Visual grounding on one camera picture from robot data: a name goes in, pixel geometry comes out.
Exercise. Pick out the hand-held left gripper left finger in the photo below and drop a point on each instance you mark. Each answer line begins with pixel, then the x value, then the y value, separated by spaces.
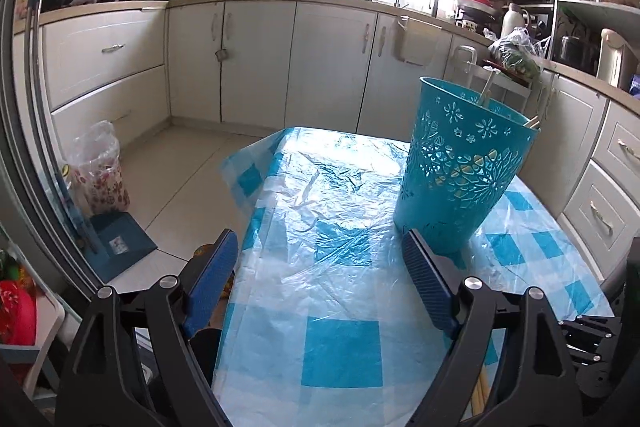
pixel 212 277

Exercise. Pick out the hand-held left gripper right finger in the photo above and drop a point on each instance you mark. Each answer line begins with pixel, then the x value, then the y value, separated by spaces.
pixel 430 277

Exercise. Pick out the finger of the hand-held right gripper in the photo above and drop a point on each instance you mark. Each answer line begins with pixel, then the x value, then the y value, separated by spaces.
pixel 587 332

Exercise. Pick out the blue perforated plastic basket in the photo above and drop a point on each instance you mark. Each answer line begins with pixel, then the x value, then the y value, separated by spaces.
pixel 450 187

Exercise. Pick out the bundle of wooden chopsticks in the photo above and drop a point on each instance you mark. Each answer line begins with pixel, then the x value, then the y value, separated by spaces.
pixel 478 394

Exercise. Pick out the pale wooden chopstick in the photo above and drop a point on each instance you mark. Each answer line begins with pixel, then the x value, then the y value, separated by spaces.
pixel 485 89
pixel 532 123

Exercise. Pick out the patterned slipper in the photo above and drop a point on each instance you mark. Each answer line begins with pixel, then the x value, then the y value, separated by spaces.
pixel 202 253

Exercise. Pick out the teal dustpan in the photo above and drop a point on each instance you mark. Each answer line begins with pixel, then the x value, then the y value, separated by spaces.
pixel 117 247

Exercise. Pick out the blue checked plastic tablecloth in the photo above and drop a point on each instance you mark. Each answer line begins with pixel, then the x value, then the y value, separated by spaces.
pixel 325 287

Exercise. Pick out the white three-drawer cabinet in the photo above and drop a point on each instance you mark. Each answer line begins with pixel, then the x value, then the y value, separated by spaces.
pixel 610 187

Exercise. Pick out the floral plastic bag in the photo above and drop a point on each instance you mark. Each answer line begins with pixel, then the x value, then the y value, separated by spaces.
pixel 100 177

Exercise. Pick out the red plastic item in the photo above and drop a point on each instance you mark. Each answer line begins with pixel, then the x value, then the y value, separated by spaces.
pixel 15 312

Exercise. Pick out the white rolling storage rack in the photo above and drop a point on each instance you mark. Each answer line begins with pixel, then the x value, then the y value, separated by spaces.
pixel 515 89

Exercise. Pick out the white door base cabinet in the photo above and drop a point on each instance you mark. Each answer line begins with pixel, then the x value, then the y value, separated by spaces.
pixel 260 57

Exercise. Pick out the white two-drawer cabinet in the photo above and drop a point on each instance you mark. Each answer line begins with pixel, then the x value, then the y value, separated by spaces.
pixel 100 82

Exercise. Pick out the white hanging cabinet bin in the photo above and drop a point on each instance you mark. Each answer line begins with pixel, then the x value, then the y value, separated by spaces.
pixel 417 42

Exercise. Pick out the plastic bag of vegetables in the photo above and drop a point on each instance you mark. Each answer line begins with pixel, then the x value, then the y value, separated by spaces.
pixel 515 57

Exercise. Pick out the blue packet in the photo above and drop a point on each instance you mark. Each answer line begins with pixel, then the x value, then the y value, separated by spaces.
pixel 636 87

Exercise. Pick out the white mug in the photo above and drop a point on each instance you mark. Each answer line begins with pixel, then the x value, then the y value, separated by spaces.
pixel 465 24

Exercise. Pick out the white thermos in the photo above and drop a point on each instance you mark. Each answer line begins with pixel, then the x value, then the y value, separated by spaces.
pixel 510 19

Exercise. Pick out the black water tap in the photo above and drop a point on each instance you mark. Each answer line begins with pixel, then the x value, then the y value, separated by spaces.
pixel 434 2

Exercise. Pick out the white electric water boiler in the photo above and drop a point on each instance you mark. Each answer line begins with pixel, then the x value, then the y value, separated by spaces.
pixel 617 57

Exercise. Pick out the white countertop shelf rack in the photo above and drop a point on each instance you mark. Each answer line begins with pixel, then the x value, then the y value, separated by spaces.
pixel 600 9

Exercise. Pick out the grey sliding door frame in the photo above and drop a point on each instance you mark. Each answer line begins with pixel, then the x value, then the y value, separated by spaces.
pixel 30 132

